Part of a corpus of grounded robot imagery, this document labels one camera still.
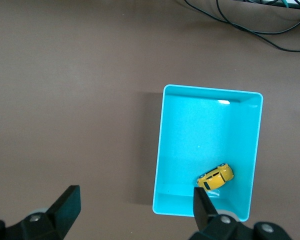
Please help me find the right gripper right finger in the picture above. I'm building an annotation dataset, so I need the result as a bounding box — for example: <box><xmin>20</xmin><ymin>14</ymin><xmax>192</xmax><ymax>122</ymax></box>
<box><xmin>189</xmin><ymin>186</ymin><xmax>295</xmax><ymax>240</ymax></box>

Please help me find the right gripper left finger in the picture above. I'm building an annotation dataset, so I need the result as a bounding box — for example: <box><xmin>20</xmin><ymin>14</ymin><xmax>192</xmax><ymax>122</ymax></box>
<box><xmin>0</xmin><ymin>184</ymin><xmax>82</xmax><ymax>240</ymax></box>

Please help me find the yellow beetle toy car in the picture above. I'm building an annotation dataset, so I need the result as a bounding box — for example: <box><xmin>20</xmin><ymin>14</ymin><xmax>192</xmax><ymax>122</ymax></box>
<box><xmin>196</xmin><ymin>162</ymin><xmax>235</xmax><ymax>192</ymax></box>

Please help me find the teal plastic bin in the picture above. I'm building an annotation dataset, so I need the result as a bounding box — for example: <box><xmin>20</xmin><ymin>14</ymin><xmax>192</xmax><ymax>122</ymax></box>
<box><xmin>151</xmin><ymin>83</ymin><xmax>264</xmax><ymax>223</ymax></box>

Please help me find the long black looped cable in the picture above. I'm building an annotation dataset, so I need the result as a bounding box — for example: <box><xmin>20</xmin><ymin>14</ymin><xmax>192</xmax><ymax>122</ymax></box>
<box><xmin>215</xmin><ymin>0</ymin><xmax>300</xmax><ymax>35</ymax></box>
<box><xmin>183</xmin><ymin>0</ymin><xmax>300</xmax><ymax>53</ymax></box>

